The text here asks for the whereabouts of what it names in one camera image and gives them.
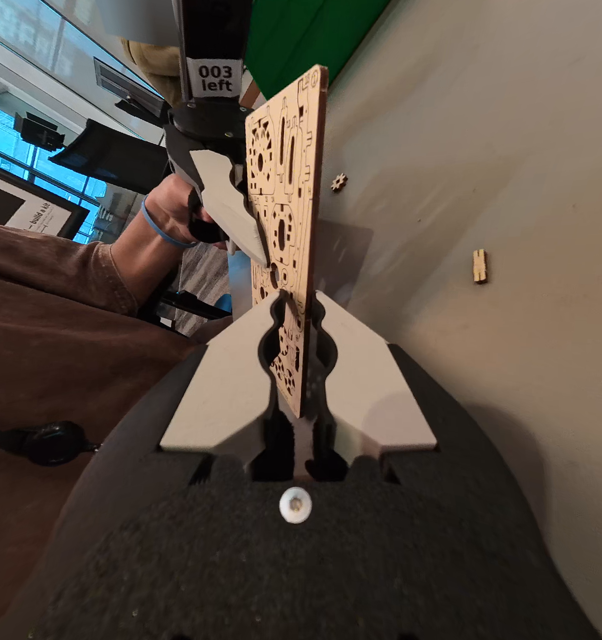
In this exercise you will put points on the grey desk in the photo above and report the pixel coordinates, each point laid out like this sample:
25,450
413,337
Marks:
480,150

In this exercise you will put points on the small rectangular wooden piece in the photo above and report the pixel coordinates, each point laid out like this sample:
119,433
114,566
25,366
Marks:
479,270

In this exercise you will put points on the grey wall fixture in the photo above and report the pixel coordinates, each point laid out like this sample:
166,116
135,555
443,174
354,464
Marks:
126,90

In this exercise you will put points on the small wooden gear piece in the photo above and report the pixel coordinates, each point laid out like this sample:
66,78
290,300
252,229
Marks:
335,183

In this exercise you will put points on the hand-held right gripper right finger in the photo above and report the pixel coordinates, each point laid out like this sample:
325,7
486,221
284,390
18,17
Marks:
381,400

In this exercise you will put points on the laser-cut wooden model sheet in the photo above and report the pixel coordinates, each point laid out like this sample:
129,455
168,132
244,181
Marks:
291,200

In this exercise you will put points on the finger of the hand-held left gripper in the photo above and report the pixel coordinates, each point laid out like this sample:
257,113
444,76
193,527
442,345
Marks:
221,195

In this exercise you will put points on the person's left hand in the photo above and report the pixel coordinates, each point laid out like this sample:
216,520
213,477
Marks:
171,210

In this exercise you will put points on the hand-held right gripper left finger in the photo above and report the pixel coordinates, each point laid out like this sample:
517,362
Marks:
216,400

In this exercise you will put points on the green plastic bin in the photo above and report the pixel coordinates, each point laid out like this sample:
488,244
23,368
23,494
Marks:
306,35

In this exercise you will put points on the framed marker sign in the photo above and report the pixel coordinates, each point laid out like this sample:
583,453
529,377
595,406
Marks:
41,217

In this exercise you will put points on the blue wristband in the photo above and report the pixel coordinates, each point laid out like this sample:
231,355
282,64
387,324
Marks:
153,229

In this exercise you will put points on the black device on stand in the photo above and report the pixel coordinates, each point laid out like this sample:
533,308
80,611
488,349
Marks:
38,132

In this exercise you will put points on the black office chair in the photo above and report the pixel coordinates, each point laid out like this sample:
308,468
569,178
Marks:
116,155

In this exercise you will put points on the black metal floor stand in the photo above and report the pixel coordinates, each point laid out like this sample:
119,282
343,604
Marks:
196,306

